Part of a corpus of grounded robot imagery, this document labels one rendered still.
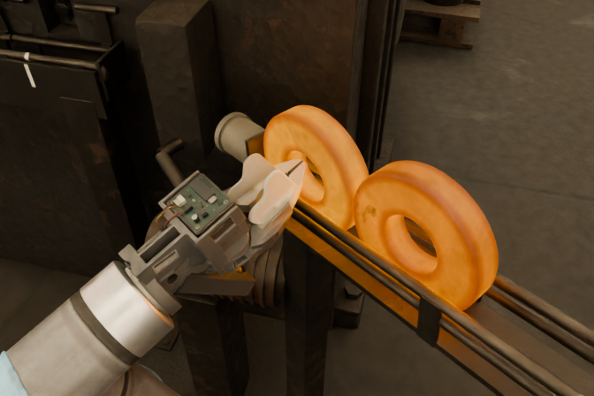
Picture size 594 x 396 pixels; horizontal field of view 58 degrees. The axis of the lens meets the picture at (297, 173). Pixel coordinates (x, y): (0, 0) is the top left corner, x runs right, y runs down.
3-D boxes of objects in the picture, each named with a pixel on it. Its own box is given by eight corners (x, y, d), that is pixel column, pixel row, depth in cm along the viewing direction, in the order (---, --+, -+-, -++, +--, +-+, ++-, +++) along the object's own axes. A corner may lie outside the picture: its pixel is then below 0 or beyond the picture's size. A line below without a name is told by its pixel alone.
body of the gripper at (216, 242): (245, 203, 51) (144, 293, 48) (270, 246, 58) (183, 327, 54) (201, 163, 55) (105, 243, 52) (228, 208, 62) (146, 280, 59)
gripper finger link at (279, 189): (313, 149, 55) (246, 209, 53) (324, 182, 60) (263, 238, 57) (293, 135, 57) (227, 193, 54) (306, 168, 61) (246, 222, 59)
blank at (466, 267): (373, 134, 54) (349, 148, 52) (514, 204, 44) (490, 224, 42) (372, 246, 63) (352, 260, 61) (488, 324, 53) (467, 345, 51)
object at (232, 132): (251, 140, 78) (246, 104, 74) (291, 166, 72) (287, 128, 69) (217, 158, 75) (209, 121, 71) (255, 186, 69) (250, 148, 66)
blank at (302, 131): (277, 85, 63) (255, 95, 62) (375, 134, 54) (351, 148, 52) (287, 187, 73) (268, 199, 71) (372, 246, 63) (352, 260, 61)
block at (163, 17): (186, 120, 94) (163, -13, 79) (229, 126, 93) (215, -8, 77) (160, 158, 87) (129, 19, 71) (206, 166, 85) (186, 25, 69)
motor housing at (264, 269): (206, 358, 121) (169, 184, 86) (300, 381, 117) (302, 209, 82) (183, 414, 112) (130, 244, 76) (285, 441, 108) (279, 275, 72)
